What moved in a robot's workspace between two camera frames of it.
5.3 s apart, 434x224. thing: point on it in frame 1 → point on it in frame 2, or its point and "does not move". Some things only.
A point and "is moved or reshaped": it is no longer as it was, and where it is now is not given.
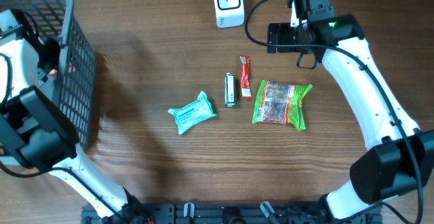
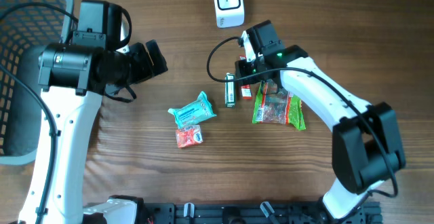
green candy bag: (281, 103) does not move
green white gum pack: (230, 90) does not move
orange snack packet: (53, 72) is moved or reshaped
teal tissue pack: (188, 115) does not move
